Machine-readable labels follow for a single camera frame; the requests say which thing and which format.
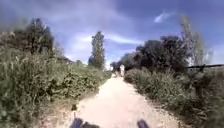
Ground tall slender green tree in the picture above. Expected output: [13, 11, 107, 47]
[87, 31, 106, 71]

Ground pale gravel path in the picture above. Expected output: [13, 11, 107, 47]
[49, 73, 184, 128]

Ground dark broad tree group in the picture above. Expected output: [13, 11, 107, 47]
[109, 35, 190, 75]

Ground tall green weeds strip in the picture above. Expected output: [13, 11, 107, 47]
[123, 66, 224, 128]

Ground robot's own part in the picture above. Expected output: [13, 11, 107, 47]
[136, 119, 151, 128]
[69, 103, 100, 128]

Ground dark trees on bank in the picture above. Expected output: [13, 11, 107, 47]
[0, 18, 56, 56]

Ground tall green weeds bank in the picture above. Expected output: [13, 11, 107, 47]
[0, 46, 114, 128]

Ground thin pale-leaved tree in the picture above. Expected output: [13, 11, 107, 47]
[179, 14, 206, 67]

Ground dark rail fence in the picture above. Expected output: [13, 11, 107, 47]
[185, 63, 224, 73]

